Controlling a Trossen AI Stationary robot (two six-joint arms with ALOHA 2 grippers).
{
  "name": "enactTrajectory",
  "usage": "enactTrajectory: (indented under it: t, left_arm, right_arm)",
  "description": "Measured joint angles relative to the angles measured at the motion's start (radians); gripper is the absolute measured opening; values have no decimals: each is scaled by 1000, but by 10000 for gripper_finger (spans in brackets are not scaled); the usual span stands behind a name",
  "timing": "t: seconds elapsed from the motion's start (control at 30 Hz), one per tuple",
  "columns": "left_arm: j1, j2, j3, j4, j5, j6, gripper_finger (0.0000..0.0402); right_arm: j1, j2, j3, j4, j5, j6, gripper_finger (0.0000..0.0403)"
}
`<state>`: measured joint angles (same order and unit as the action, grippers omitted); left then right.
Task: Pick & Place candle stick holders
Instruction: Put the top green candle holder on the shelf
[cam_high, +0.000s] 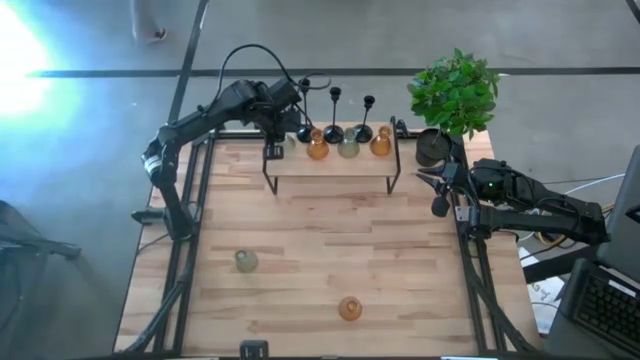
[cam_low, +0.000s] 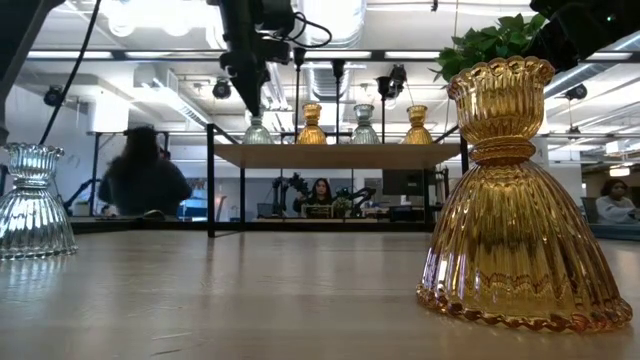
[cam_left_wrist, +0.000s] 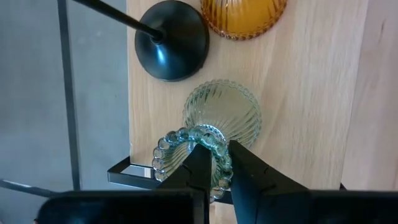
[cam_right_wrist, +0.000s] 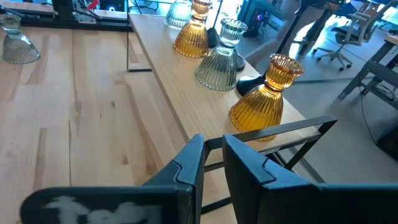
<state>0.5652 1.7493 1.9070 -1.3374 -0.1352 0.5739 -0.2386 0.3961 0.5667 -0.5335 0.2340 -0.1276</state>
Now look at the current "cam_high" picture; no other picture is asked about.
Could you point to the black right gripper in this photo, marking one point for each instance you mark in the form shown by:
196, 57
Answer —
487, 182

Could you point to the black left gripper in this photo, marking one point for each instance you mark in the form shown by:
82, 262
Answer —
262, 107

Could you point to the clear ribbed glass candle holder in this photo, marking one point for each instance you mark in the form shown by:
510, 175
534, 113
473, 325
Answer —
289, 144
348, 146
246, 260

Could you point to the tall black metal candlestick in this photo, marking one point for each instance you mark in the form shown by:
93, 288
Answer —
305, 134

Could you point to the amber ribbed glass candle holder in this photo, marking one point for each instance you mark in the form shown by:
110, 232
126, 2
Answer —
317, 146
381, 143
350, 308

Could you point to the medium black metal candlestick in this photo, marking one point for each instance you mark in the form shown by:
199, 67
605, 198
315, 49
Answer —
333, 134

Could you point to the short black metal candlestick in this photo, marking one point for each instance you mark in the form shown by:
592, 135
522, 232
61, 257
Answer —
363, 133

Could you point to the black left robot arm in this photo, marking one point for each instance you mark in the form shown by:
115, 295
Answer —
165, 165

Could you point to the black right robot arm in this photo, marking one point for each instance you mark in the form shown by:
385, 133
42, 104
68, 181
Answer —
550, 222

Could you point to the wooden riser shelf black legs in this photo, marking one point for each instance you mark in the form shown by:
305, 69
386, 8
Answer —
340, 167

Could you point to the green potted plant black pot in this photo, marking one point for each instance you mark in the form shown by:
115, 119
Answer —
452, 95

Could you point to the black desk bar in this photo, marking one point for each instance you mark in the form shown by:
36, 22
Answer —
560, 265

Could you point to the white paper sheet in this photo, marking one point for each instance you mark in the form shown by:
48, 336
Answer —
542, 295

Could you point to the standing person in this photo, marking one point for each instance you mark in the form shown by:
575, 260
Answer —
150, 30

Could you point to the grey open laptop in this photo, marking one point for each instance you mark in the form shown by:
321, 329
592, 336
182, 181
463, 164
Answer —
620, 225

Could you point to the black box device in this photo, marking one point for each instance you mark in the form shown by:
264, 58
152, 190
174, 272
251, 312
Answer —
253, 348

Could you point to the dark metal stand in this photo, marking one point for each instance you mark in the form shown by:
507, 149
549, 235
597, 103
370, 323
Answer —
25, 240

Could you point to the black frame crossbar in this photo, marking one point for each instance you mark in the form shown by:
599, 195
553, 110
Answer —
235, 134

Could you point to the black aluminium frame rail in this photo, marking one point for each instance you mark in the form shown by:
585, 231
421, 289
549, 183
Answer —
477, 320
180, 325

